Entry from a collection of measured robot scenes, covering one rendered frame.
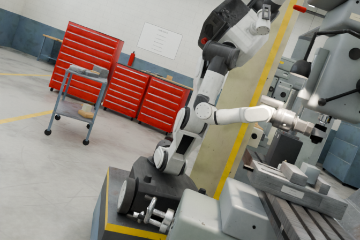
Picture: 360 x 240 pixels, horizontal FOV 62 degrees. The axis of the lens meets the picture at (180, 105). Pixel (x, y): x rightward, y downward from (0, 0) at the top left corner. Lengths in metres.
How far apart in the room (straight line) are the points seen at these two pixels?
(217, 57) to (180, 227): 0.74
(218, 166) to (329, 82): 2.04
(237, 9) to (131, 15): 9.32
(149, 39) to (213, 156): 7.87
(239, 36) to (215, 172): 1.88
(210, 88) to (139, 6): 9.54
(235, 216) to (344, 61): 0.69
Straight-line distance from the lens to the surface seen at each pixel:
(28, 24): 12.20
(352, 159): 8.61
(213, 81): 1.38
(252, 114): 1.29
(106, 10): 11.09
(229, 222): 1.21
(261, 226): 1.23
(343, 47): 1.27
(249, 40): 1.52
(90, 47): 6.27
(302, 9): 1.44
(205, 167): 3.10
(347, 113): 1.27
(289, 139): 1.68
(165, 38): 10.45
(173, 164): 1.95
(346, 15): 1.26
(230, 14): 1.55
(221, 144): 3.05
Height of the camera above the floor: 1.27
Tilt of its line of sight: 6 degrees down
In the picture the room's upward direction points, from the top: 20 degrees clockwise
